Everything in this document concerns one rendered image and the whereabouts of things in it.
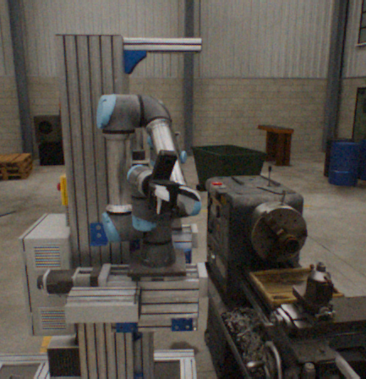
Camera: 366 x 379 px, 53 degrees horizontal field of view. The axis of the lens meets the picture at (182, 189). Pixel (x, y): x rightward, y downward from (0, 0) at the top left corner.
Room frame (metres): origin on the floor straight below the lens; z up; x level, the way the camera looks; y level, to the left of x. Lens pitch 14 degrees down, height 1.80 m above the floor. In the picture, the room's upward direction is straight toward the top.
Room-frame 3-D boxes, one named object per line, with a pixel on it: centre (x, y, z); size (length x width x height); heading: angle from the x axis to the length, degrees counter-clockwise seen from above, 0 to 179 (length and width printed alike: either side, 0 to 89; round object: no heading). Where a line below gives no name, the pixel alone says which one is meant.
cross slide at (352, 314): (1.32, -0.60, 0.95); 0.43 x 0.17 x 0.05; 99
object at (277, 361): (1.25, -0.40, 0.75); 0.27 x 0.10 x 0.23; 9
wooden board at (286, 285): (1.67, -0.56, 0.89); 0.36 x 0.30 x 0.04; 99
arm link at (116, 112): (1.32, 0.22, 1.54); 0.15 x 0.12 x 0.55; 113
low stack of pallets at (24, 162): (8.68, 4.11, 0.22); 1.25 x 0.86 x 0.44; 13
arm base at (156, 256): (1.38, 0.10, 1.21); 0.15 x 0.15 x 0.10
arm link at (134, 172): (1.08, 0.12, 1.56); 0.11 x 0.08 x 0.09; 23
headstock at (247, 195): (2.31, -0.43, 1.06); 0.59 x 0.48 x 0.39; 9
